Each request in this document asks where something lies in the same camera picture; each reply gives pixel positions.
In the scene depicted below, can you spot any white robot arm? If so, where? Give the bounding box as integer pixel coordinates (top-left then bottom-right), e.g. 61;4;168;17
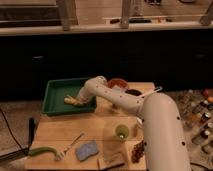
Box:
77;76;191;171

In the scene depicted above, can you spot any orange bowl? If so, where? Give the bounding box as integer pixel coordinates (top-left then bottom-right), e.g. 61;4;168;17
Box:
108;78;129;92

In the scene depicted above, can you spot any dark brown bowl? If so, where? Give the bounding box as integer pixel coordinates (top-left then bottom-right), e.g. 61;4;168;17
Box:
125;89;142;96

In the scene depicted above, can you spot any green cup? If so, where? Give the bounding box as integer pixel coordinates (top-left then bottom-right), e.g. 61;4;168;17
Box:
115;125;129;142

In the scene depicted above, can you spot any white plastic spoon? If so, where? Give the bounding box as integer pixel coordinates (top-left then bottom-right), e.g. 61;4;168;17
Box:
139;86;163;99

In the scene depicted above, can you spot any green plastic tray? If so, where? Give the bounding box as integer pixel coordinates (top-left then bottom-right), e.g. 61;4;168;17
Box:
42;77;97;116

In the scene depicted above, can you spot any silver fork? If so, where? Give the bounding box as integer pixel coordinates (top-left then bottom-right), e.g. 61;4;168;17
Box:
55;133;84;161

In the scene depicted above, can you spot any blue sponge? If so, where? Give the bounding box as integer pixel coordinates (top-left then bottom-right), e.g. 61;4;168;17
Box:
75;141;99;161

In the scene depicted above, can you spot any brown dried food pile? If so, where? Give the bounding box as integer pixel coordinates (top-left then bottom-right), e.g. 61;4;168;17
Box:
131;141;144;163

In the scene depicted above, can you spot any white window railing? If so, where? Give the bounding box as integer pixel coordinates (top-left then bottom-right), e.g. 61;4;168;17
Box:
0;0;213;35

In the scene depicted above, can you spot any spice bottle rack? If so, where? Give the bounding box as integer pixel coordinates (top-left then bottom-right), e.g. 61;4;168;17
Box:
180;90;212;150

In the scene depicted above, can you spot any black cable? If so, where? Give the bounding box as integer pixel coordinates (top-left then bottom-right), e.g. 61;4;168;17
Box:
0;108;29;158

